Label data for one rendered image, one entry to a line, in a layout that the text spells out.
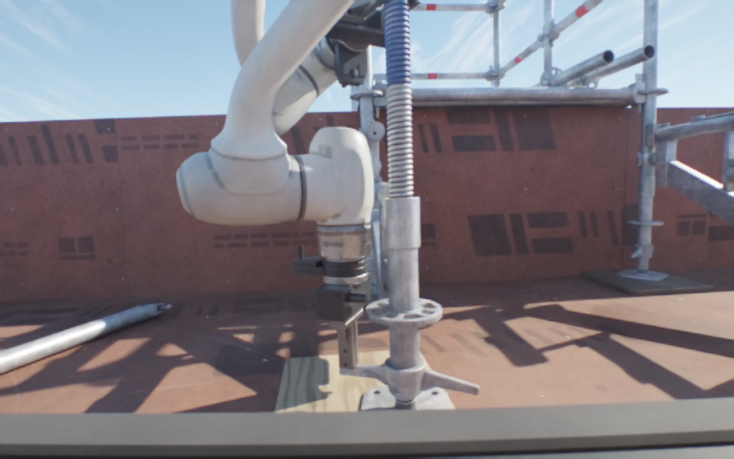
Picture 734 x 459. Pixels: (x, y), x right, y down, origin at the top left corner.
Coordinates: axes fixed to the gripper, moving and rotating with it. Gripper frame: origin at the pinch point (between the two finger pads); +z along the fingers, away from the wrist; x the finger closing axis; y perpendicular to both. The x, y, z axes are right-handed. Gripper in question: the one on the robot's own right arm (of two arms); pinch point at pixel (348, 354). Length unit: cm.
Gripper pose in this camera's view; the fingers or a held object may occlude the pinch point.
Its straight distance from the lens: 67.8
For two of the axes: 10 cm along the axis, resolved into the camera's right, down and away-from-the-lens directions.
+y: 9.4, 0.1, -3.4
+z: 0.3, 9.9, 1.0
